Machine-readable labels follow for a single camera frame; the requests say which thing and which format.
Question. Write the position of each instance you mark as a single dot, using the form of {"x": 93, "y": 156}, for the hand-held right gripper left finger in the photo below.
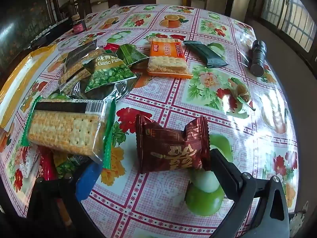
{"x": 88, "y": 181}

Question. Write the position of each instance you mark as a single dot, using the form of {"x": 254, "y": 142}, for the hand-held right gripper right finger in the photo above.
{"x": 223, "y": 166}

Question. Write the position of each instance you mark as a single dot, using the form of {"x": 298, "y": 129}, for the dark red snack packet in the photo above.
{"x": 171, "y": 148}

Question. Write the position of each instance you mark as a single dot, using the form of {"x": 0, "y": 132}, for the clear cracker packet green edges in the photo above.
{"x": 66, "y": 129}

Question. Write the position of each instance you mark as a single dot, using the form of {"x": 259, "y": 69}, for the yellow taped white box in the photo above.
{"x": 22, "y": 79}

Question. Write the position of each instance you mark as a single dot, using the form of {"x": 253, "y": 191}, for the orange cracker packet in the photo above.
{"x": 168, "y": 57}

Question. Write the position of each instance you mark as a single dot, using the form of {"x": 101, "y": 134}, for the small dark green packet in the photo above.
{"x": 131, "y": 54}

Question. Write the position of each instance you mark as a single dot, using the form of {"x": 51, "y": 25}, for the green pea snack packet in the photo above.
{"x": 109, "y": 72}
{"x": 66, "y": 166}

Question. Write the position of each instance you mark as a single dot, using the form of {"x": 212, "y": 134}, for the red stick packet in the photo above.
{"x": 47, "y": 166}

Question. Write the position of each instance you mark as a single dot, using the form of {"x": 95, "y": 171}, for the white red snack packet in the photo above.
{"x": 27, "y": 161}

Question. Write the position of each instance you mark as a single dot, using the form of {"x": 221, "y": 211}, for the floral printed tablecloth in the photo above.
{"x": 153, "y": 203}

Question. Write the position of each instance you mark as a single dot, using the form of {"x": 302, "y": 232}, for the clear wrapped candy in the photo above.
{"x": 241, "y": 94}

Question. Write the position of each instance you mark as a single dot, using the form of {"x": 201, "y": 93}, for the silver foil packet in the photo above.
{"x": 109, "y": 91}

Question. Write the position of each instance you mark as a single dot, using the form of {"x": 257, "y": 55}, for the flat dark green packet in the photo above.
{"x": 205, "y": 53}

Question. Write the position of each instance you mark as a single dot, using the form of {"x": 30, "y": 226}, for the black flashlight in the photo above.
{"x": 258, "y": 57}

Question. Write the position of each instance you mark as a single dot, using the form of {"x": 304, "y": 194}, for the black striped cracker packet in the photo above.
{"x": 74, "y": 64}

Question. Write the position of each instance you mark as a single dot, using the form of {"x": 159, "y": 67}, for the small red packet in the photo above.
{"x": 111, "y": 46}

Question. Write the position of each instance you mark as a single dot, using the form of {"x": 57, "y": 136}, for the black glossy table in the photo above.
{"x": 47, "y": 33}

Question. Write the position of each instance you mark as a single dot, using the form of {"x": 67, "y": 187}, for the dark jar red label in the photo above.
{"x": 78, "y": 23}

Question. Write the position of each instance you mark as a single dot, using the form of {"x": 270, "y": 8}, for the barred window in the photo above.
{"x": 289, "y": 10}

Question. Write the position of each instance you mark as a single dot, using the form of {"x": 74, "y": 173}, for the grey metal bracket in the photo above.
{"x": 298, "y": 217}

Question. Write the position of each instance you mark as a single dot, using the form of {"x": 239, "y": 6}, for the floral wall mural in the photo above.
{"x": 22, "y": 17}

